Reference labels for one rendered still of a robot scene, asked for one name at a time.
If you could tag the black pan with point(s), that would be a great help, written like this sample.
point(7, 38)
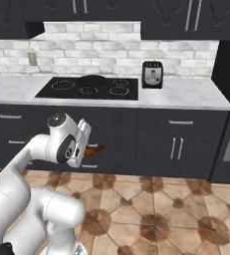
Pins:
point(92, 80)

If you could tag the brown chicken drumstick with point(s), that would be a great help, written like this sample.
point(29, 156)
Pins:
point(94, 150)

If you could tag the grey wall socket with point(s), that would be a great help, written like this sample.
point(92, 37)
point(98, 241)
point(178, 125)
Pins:
point(32, 59)

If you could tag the dark tall cabinet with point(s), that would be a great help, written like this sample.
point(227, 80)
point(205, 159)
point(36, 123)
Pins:
point(227, 66)

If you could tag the dark drawer front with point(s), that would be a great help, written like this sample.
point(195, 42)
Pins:
point(116, 164)
point(113, 119)
point(119, 142)
point(23, 124)
point(7, 147)
point(202, 123)

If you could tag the black hob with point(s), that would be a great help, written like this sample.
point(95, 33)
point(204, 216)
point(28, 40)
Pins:
point(86, 89)

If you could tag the dark upper cupboard door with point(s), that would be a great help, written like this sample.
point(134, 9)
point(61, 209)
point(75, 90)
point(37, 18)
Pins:
point(166, 18)
point(50, 9)
point(111, 9)
point(219, 18)
point(5, 18)

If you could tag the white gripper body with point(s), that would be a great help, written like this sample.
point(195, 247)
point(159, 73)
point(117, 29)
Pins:
point(83, 132)

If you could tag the dark cupboard door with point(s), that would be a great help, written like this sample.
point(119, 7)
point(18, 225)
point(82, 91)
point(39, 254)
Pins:
point(219, 18)
point(166, 18)
point(199, 156)
point(111, 9)
point(154, 154)
point(50, 9)
point(5, 18)

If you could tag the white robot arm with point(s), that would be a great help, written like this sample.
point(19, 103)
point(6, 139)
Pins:
point(17, 186)

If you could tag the dark lower cupboard door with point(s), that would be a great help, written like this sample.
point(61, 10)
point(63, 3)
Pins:
point(199, 156)
point(154, 154)

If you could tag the black and silver toaster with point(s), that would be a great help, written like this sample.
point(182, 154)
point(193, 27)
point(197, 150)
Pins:
point(152, 75)

